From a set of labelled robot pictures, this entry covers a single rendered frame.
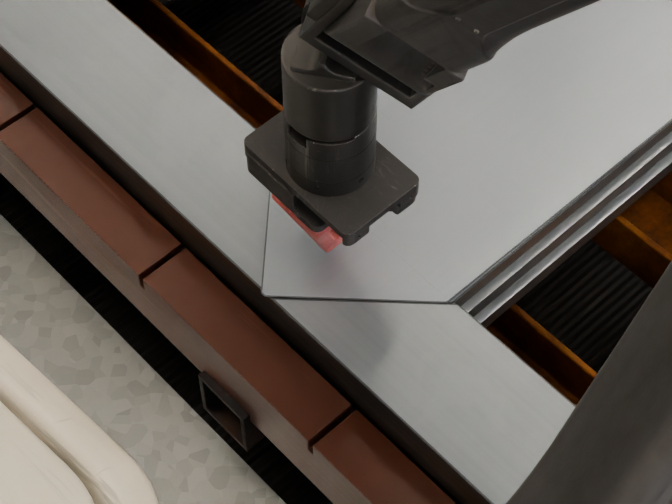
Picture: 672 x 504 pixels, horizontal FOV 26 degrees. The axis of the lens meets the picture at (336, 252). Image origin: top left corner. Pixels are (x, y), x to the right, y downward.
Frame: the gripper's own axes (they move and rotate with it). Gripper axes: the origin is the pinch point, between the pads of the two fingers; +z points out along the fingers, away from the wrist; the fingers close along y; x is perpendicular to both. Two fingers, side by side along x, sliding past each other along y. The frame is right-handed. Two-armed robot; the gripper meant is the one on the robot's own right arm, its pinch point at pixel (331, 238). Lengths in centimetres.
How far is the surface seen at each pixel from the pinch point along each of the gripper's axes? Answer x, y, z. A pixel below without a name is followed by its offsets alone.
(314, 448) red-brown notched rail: 10.1, -9.4, 4.4
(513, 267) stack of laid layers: -9.1, -9.1, 2.8
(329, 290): 2.4, -2.5, 1.2
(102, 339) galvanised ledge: 11.9, 14.6, 19.2
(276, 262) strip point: 3.6, 1.7, 1.2
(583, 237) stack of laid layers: -15.5, -10.1, 4.4
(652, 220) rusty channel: -30.0, -7.7, 19.4
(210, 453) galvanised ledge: 11.9, 0.9, 19.0
